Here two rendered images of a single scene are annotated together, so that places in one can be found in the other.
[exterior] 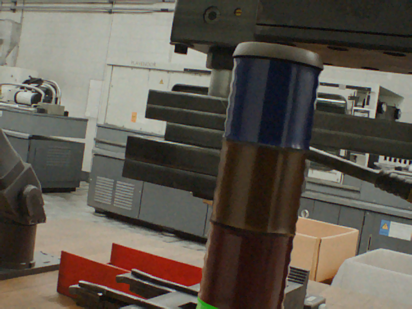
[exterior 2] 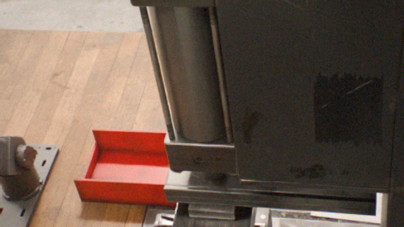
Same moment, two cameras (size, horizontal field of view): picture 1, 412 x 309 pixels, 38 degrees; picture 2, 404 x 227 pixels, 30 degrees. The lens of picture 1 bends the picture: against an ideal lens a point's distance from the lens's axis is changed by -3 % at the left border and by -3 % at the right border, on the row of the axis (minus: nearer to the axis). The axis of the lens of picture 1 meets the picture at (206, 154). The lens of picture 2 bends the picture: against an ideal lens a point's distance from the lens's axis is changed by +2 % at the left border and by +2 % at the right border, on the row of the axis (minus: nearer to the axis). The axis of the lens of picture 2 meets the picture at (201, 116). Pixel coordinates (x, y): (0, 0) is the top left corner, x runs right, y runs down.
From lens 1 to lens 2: 0.77 m
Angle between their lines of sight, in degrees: 44
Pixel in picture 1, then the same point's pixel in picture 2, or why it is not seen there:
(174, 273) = (155, 139)
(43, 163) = not seen: outside the picture
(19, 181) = (11, 155)
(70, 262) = (86, 185)
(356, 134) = (317, 205)
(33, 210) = (30, 161)
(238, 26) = (221, 164)
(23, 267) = (38, 190)
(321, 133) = (294, 205)
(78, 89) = not seen: outside the picture
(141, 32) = not seen: outside the picture
